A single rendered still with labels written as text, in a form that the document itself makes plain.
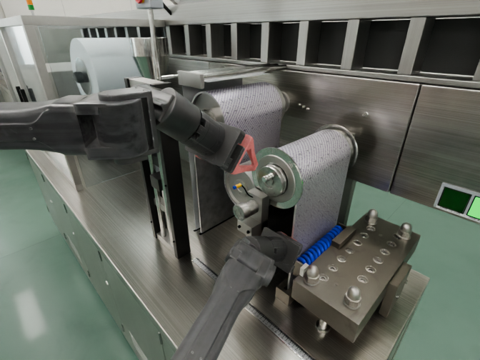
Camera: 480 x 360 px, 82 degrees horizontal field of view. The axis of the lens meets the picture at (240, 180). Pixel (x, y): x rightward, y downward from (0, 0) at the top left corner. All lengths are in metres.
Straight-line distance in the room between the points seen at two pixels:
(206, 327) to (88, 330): 1.69
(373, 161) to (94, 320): 1.80
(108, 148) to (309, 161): 0.43
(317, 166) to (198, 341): 0.44
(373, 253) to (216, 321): 0.54
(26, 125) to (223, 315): 0.33
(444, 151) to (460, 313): 1.65
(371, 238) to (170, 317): 0.59
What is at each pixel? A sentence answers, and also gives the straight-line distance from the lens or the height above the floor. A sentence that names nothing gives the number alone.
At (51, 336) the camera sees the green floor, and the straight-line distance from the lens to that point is 2.12.
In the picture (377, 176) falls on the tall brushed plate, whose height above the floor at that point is 1.18.
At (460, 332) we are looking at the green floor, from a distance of 2.25.
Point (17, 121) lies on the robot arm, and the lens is 0.39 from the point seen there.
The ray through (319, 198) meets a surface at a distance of 0.72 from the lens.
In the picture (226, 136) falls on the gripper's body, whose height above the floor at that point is 1.40.
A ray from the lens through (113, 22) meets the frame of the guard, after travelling 1.41.
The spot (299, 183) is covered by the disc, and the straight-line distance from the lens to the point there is 0.60.
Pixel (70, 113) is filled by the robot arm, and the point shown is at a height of 1.47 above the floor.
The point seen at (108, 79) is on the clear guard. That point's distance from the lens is 1.41.
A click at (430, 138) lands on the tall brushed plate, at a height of 1.32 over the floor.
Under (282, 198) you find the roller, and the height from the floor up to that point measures 1.21.
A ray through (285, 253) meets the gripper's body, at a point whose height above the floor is 1.12.
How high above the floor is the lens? 1.55
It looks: 28 degrees down
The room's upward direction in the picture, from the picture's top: straight up
